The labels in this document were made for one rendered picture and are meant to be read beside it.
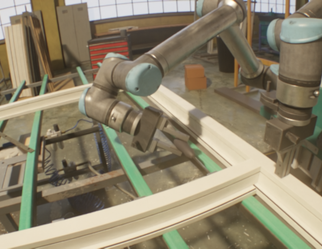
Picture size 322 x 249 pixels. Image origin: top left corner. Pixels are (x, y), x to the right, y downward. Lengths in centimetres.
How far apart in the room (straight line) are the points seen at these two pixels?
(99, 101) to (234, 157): 44
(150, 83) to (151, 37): 806
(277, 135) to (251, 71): 96
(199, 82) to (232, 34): 290
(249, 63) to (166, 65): 76
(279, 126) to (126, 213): 35
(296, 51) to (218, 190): 35
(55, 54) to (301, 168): 715
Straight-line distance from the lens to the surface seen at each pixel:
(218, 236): 161
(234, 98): 354
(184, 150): 68
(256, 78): 144
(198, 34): 77
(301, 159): 170
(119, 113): 70
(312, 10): 71
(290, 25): 46
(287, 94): 47
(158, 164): 81
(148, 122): 70
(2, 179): 92
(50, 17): 766
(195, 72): 396
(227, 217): 172
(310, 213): 57
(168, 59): 68
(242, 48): 126
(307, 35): 45
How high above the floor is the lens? 130
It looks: 27 degrees down
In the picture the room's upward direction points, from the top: 5 degrees counter-clockwise
